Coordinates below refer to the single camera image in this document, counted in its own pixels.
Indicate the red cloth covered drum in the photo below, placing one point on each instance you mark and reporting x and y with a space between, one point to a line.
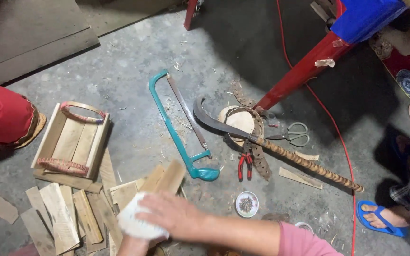
5 117

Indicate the blue flip-flop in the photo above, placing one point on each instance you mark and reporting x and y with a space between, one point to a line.
386 227

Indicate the round wooden block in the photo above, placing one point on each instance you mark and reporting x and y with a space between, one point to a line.
240 121

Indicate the red table leg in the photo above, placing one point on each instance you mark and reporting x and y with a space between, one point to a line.
301 71
190 14

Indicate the red patterned mat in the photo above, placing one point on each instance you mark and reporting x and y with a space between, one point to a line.
408 74

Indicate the blue plastic sheet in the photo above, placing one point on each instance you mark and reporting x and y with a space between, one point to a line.
365 17

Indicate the grey metal scissors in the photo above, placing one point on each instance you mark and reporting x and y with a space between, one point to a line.
294 135

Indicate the person's right fingers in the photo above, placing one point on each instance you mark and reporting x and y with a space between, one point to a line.
151 204

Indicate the short wood offcut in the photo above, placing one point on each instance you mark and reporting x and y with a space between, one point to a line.
307 156

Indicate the pink shirt sleeve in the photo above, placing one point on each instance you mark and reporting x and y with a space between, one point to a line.
303 243

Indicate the thin wood strip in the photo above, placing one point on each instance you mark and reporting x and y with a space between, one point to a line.
300 177

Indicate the teal hacksaw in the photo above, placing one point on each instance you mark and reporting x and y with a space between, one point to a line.
176 137

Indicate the person's right hand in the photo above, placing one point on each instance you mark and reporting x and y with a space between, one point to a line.
180 215

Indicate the person's left hand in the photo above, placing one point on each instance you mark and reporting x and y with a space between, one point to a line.
135 222

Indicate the large grey board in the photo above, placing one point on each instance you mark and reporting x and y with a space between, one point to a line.
30 35

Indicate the pile of wooden slats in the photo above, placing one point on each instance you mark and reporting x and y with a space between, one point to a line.
61 217

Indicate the torn paper scrap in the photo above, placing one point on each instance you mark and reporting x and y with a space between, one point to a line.
324 63

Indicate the small bowl of nails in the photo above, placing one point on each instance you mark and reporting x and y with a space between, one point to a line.
246 204

